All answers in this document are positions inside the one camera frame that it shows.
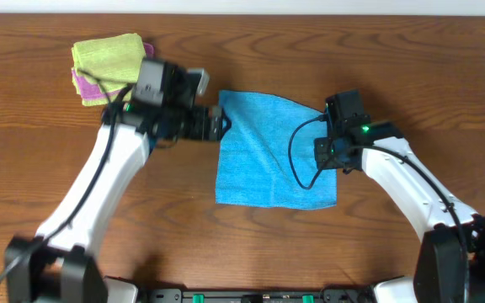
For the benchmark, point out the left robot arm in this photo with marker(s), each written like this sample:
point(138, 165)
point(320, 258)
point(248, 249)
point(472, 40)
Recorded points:
point(59, 264)

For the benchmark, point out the purple folded towel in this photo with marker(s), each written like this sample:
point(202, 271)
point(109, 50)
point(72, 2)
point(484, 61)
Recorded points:
point(149, 50)

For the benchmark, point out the blue cloth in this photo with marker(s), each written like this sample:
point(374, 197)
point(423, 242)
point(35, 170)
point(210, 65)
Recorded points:
point(267, 158)

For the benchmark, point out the green folded towel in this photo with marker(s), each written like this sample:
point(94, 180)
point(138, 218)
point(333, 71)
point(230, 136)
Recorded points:
point(117, 58)
point(91, 93)

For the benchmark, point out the top green folded towel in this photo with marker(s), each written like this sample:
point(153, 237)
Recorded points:
point(117, 58)

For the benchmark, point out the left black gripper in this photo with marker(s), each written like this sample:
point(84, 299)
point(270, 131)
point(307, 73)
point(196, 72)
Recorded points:
point(213, 132)

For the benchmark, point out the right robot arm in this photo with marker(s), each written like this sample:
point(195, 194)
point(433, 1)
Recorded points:
point(451, 259)

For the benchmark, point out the bottom green folded towel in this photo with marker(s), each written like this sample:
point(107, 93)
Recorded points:
point(91, 93)

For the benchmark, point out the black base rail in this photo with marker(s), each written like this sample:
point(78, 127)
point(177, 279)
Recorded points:
point(330, 295)

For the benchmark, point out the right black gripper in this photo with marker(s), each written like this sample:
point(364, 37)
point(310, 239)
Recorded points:
point(321, 144)

